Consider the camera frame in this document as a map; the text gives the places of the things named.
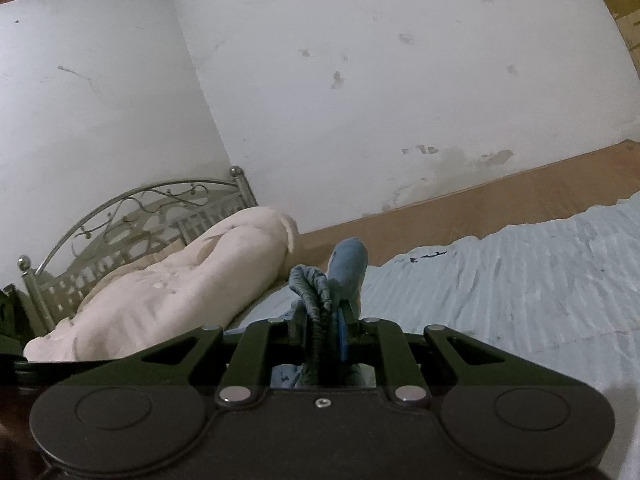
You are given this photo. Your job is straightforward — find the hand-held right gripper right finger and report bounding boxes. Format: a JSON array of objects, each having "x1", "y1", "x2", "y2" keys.
[{"x1": 339, "y1": 299, "x2": 587, "y2": 393}]

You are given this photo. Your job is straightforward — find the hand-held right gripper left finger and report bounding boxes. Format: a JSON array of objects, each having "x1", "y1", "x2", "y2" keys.
[{"x1": 56, "y1": 304, "x2": 309, "y2": 398}]

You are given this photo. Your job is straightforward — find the blue pants with orange print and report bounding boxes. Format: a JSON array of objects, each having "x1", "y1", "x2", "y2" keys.
[{"x1": 224, "y1": 237, "x2": 377, "y2": 391}]

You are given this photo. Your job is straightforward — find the white comforter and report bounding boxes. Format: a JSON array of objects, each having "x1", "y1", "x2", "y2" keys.
[{"x1": 22, "y1": 205, "x2": 302, "y2": 362}]

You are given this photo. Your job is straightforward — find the metal bed headboard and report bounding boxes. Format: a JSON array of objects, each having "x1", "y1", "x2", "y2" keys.
[{"x1": 16, "y1": 165, "x2": 259, "y2": 337}]

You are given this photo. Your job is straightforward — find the light blue bed sheet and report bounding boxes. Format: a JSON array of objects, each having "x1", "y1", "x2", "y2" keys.
[{"x1": 225, "y1": 195, "x2": 640, "y2": 480}]

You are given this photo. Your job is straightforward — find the brown wooden panel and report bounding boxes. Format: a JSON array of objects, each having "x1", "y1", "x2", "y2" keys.
[{"x1": 582, "y1": 0, "x2": 640, "y2": 63}]

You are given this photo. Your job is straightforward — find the brown wooden bed rail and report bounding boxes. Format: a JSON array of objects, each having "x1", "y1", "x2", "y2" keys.
[{"x1": 299, "y1": 141, "x2": 640, "y2": 267}]

